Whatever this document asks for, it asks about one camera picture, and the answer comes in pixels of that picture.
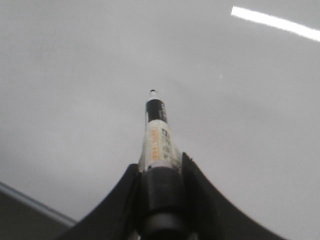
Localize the white whiteboard with aluminium frame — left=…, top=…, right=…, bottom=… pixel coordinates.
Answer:
left=0, top=0, right=320, bottom=234

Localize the black white whiteboard marker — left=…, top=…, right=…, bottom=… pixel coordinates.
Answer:
left=136, top=89, right=198, bottom=240

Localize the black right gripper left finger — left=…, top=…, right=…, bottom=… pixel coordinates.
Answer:
left=57, top=164, right=140, bottom=240

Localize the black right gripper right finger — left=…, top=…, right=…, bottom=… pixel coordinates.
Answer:
left=181, top=152, right=284, bottom=240

